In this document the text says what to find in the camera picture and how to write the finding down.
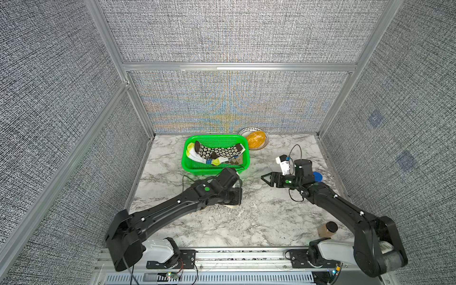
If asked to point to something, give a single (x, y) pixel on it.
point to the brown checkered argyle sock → (238, 160)
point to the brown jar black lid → (328, 230)
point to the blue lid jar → (317, 176)
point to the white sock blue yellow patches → (193, 154)
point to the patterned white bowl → (246, 131)
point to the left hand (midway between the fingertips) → (246, 198)
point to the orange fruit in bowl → (256, 139)
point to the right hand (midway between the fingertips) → (266, 173)
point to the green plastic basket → (191, 167)
